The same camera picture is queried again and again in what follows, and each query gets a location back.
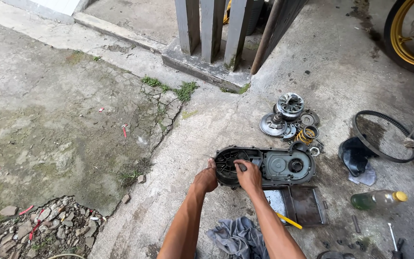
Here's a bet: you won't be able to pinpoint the rusty metal tray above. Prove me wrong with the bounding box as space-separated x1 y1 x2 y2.
263 185 329 227

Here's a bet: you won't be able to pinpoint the silver finned pulley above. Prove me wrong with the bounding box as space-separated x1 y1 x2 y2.
274 92 305 122

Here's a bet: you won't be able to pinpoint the grey paper scrap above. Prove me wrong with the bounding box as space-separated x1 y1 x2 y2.
348 163 377 187

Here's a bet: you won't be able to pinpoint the pile of stone rubble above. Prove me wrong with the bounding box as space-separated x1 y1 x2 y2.
0 196 104 259

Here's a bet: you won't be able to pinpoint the person's left hand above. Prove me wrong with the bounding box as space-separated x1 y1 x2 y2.
192 158 219 194

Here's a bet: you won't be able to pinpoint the rusty metal pole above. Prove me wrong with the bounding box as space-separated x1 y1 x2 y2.
250 0 285 76

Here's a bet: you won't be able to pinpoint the yellow coil spring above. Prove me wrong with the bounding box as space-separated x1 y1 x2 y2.
295 125 320 145

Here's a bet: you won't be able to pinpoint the group of small black bolts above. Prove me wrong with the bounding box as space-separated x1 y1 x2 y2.
321 239 368 252

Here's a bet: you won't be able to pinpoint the toothed silver pulley gear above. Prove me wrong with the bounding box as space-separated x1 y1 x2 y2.
259 112 289 137

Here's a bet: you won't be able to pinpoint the person's right hand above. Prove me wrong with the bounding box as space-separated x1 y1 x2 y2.
233 159 264 196

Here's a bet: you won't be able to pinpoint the dark round part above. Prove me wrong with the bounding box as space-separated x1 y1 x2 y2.
316 250 356 259

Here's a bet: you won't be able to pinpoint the yellow handled tool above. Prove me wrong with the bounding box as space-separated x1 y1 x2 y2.
275 212 303 230

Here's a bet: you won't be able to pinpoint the black plastic cover piece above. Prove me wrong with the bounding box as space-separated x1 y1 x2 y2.
338 135 377 177

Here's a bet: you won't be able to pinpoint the clear bottle with yellow cap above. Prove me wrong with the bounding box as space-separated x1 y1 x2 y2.
350 189 408 211

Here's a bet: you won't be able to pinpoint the grey round clutch plate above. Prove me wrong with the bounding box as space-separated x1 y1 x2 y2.
299 109 320 127

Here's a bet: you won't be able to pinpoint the gold motorcycle wheel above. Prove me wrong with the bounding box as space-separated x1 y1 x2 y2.
383 0 414 74

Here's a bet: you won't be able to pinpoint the white handled screwdriver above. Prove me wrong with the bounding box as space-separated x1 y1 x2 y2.
387 223 404 259

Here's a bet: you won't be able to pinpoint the grey wooden fence posts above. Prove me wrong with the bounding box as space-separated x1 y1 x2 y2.
174 0 254 71

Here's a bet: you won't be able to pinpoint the grey cloth rag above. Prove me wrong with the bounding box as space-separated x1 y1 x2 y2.
206 216 270 259

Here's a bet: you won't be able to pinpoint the grey engine transmission cover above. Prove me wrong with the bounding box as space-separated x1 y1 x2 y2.
212 141 316 190

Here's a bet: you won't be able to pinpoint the black rubber drive belt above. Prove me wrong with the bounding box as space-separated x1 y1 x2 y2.
351 110 414 164

